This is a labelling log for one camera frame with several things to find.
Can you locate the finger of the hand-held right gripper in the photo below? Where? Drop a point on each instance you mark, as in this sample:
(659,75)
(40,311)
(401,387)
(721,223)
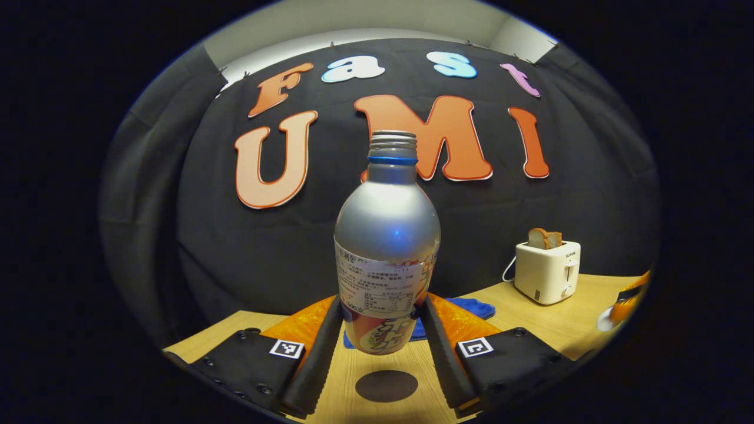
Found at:
(627,306)

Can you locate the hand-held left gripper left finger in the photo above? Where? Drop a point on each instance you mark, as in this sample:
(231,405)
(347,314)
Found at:
(321,365)

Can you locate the silver water bottle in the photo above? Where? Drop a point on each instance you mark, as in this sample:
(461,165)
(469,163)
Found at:
(386,224)

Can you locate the blue towel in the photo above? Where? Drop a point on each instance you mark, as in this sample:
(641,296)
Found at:
(474,307)

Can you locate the black backdrop cloth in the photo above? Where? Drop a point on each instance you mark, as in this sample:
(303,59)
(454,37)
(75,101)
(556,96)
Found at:
(235,265)

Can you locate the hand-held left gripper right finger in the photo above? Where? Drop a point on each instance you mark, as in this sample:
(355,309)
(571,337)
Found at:
(442,365)

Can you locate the dark brown round coaster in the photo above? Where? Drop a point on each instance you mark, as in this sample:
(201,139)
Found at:
(386,386)

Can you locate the brown bread slice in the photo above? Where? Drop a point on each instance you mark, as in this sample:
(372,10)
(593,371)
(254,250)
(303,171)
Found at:
(556,239)
(538,238)

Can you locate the white toaster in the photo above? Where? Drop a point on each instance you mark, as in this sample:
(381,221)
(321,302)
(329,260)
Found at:
(545,274)

